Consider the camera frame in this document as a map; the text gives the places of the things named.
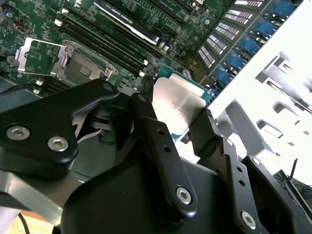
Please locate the silver CPU with green edge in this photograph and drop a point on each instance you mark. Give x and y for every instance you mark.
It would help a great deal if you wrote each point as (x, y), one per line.
(180, 97)

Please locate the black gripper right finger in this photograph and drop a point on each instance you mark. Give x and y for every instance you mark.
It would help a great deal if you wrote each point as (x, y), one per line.
(241, 185)

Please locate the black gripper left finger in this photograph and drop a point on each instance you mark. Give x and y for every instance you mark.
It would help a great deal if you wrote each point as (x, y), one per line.
(44, 117)

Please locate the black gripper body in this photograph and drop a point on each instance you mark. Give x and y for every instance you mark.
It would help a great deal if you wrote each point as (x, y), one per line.
(122, 202)

